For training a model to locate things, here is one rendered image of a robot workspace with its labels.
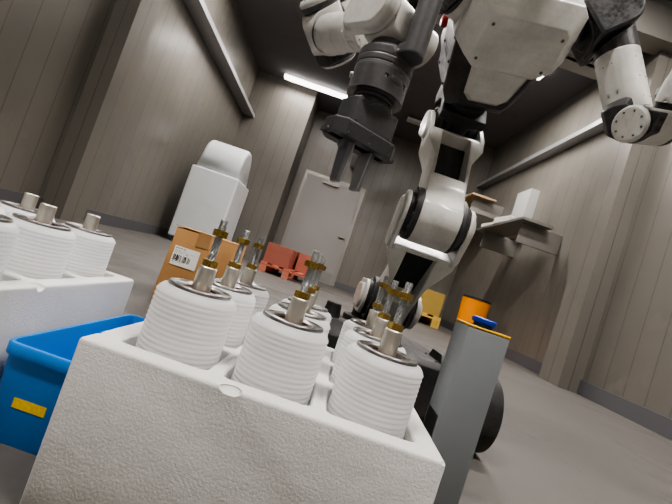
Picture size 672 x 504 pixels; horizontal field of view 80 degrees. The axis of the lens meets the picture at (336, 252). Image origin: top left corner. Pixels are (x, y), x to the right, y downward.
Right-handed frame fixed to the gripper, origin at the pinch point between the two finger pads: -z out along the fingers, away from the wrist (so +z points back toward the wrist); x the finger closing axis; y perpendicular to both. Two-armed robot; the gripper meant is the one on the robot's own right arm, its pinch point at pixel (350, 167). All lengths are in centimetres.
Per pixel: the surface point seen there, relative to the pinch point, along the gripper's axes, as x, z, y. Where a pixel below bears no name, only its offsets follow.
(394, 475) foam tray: 1.3, -32.8, -24.9
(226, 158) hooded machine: 114, 81, 516
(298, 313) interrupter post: -7.0, -21.7, -11.1
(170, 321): -19.5, -26.5, -7.1
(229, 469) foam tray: -11.7, -37.5, -16.1
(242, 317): -7.8, -26.2, 2.0
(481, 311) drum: 397, -7, 257
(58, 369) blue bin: -27.2, -37.4, 3.7
